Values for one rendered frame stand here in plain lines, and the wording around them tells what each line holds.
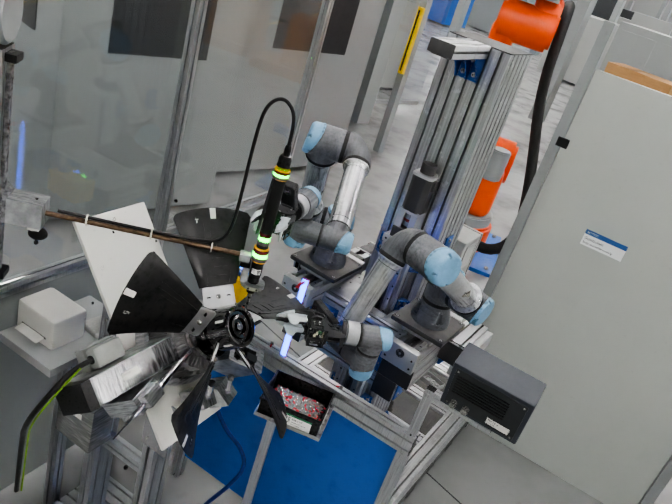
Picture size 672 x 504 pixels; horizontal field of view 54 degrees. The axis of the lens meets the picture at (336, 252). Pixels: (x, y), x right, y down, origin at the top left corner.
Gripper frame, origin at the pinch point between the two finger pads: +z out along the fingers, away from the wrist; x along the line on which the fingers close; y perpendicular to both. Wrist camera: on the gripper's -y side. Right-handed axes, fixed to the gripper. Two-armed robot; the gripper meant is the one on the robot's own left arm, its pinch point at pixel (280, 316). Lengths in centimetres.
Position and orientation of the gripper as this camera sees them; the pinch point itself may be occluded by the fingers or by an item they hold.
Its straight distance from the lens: 202.6
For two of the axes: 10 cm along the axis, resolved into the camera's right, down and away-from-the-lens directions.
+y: 0.8, 5.7, -8.2
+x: -2.8, 8.0, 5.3
